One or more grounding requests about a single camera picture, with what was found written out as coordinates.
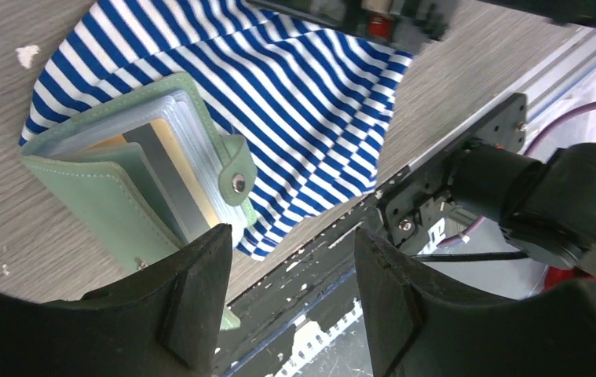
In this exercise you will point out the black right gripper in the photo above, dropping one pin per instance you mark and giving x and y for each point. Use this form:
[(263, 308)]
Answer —
[(406, 25)]

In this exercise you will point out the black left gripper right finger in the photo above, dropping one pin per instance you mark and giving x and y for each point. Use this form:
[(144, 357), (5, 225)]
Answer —
[(420, 322)]

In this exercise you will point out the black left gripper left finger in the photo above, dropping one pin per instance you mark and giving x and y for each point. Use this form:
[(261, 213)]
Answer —
[(162, 320)]

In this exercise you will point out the blue white striped cloth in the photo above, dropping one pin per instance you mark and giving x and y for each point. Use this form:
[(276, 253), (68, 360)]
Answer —
[(314, 104)]

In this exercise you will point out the green card holder wallet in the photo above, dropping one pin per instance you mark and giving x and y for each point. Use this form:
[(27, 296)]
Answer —
[(147, 172)]

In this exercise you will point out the aluminium frame rail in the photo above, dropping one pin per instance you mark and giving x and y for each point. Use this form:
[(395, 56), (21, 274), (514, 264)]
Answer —
[(453, 83)]

